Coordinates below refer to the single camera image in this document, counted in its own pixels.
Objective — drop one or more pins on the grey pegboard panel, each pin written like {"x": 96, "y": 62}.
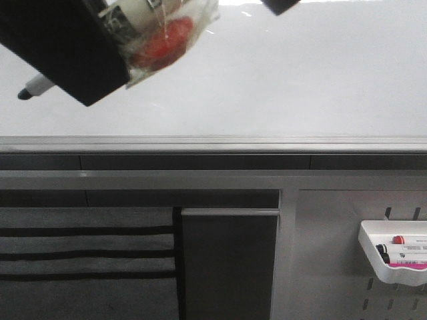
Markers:
{"x": 321, "y": 271}

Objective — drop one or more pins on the taped black whiteboard marker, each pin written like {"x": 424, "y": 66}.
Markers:
{"x": 150, "y": 36}

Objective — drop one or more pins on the grey metal cross beam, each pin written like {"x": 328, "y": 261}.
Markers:
{"x": 292, "y": 180}

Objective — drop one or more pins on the upper black capped marker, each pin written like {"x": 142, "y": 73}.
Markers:
{"x": 396, "y": 248}

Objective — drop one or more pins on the dark grey metal panel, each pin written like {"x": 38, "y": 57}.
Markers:
{"x": 229, "y": 256}

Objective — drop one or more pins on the white plastic marker tray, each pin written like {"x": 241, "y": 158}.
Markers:
{"x": 375, "y": 232}

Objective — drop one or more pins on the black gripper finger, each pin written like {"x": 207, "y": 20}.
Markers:
{"x": 277, "y": 7}
{"x": 67, "y": 42}

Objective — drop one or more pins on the black capped marker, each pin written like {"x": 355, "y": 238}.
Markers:
{"x": 396, "y": 248}
{"x": 402, "y": 258}

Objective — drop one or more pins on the lower black capped marker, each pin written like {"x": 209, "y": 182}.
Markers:
{"x": 402, "y": 258}

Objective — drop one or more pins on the white whiteboard with metal frame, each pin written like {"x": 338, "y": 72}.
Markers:
{"x": 325, "y": 76}

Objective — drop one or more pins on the grey fabric with black stripes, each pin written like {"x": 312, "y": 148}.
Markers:
{"x": 92, "y": 263}

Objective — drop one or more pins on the red capped marker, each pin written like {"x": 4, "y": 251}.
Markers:
{"x": 409, "y": 240}

